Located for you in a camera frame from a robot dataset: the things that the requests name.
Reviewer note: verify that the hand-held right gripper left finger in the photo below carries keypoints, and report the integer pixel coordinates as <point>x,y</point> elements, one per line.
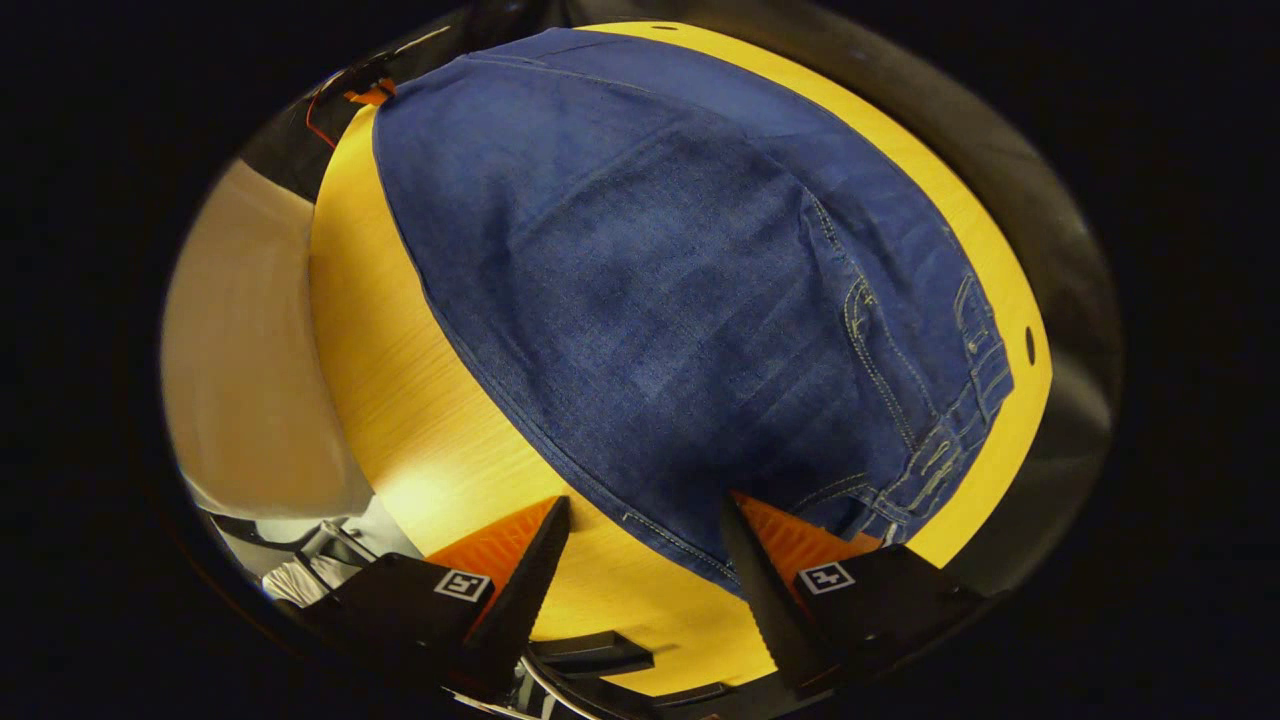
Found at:
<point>530,590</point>

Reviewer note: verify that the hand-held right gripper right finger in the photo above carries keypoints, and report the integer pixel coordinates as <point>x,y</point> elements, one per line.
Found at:
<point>765,600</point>

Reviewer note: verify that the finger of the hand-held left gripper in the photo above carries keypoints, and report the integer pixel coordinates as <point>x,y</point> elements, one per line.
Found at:
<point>370,95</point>

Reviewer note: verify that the blue denim jeans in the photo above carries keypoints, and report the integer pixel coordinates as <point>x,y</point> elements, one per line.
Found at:
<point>650,300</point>

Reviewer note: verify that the white ribbed object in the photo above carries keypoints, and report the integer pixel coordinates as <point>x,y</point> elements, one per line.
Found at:
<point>295,582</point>

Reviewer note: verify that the person's beige clothing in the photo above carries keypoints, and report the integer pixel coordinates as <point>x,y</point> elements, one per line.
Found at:
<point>250,380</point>

